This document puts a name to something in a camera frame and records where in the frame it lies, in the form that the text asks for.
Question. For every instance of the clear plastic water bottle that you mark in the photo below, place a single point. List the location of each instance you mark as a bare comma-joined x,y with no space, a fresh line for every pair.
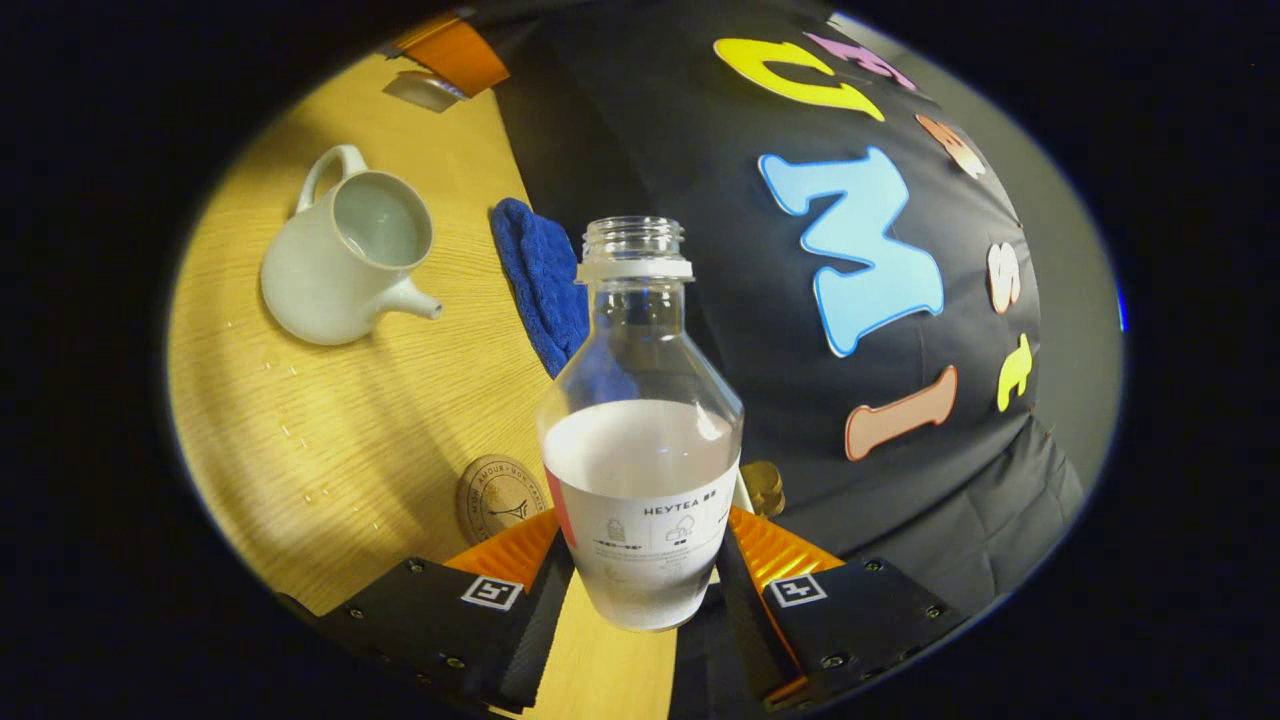
640,470

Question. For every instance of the white teacup lid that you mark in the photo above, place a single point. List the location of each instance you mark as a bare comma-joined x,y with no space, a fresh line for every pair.
425,92

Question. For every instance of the black backdrop cloth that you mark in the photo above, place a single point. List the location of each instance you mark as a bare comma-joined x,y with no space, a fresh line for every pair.
720,120

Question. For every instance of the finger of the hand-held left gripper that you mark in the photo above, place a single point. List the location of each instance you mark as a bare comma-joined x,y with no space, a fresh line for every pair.
460,55

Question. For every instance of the blue towel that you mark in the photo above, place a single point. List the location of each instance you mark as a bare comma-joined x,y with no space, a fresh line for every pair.
540,280

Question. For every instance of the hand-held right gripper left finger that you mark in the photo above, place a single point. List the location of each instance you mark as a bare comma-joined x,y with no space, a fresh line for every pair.
540,630

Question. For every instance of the round cork coaster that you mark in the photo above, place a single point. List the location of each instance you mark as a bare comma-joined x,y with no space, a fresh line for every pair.
495,495

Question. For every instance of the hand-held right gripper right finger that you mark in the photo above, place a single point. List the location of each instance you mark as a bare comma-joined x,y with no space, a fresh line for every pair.
750,630

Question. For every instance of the white ceramic teacup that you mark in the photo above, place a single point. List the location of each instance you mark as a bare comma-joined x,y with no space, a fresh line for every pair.
320,285

